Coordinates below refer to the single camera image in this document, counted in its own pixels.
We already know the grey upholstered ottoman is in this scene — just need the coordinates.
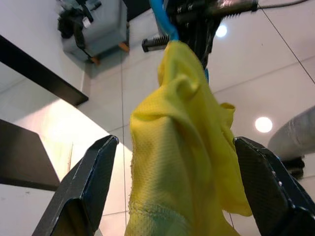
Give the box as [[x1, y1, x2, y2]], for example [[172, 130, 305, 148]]
[[59, 0, 130, 66]]

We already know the yellow mesh shirt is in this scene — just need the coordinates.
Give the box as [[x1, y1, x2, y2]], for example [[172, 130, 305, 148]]
[[124, 40, 253, 236]]

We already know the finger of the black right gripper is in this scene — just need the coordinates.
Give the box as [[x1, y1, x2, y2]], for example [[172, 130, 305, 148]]
[[189, 24, 217, 71]]

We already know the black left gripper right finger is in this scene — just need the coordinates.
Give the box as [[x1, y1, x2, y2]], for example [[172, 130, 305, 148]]
[[232, 136, 315, 236]]

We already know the black strap bag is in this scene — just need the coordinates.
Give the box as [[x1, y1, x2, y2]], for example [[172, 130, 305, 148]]
[[57, 0, 104, 54]]

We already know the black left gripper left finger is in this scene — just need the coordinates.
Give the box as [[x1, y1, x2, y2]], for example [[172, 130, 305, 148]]
[[31, 134, 119, 236]]

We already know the blue plastic hanger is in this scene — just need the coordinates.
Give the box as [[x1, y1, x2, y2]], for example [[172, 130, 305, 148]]
[[148, 0, 210, 82]]

